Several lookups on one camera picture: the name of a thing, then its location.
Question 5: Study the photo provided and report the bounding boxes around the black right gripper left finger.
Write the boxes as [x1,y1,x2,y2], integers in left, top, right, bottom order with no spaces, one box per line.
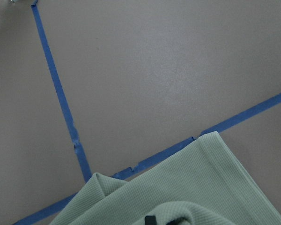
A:
[145,215,156,225]

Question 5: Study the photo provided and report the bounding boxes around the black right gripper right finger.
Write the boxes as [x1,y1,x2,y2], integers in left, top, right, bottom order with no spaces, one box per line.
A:
[168,217,184,225]

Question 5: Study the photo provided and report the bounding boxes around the olive green long-sleeve shirt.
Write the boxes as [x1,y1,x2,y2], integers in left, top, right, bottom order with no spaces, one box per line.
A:
[52,132,281,225]

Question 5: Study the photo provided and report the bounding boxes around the brown table mat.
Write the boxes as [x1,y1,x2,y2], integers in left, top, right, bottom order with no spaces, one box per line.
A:
[0,0,281,225]

